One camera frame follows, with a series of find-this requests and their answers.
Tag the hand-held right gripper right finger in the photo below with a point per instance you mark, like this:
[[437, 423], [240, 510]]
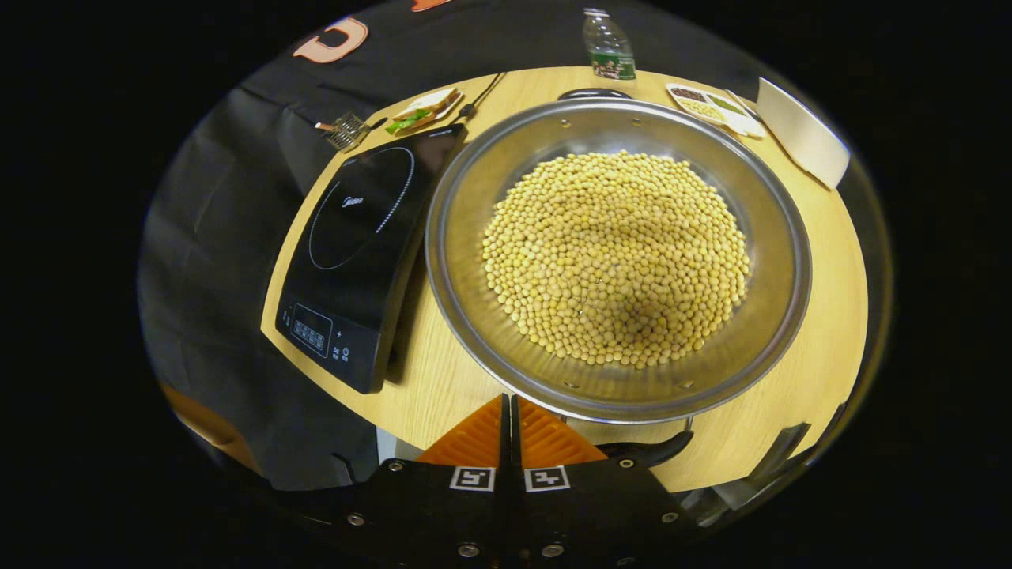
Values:
[[577, 506]]

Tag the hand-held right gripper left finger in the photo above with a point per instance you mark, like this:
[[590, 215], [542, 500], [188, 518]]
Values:
[[443, 506]]

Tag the black induction cooktop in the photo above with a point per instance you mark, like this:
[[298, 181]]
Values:
[[356, 261]]

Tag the stainless steel pot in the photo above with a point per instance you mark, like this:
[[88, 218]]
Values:
[[458, 237]]

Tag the pile of soybeans in pot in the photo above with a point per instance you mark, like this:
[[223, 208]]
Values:
[[617, 261]]

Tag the sandwich on white plate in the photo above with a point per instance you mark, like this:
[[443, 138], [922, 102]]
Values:
[[427, 109]]

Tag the small portion of soybeans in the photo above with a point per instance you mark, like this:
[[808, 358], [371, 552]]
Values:
[[702, 111]]

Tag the portion of white rice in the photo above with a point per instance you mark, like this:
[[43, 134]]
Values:
[[742, 124]]

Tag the white divided plate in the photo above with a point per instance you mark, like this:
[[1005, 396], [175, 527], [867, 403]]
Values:
[[747, 126]]

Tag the portion of red beans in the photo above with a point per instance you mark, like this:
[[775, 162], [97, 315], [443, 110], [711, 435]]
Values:
[[689, 93]]

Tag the portion of green mung beans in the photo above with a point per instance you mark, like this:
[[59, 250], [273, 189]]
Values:
[[725, 104]]

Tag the white box-shaped appliance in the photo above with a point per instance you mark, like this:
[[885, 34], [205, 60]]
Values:
[[802, 134]]

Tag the clear plastic water bottle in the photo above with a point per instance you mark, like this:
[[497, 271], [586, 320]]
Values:
[[610, 47]]

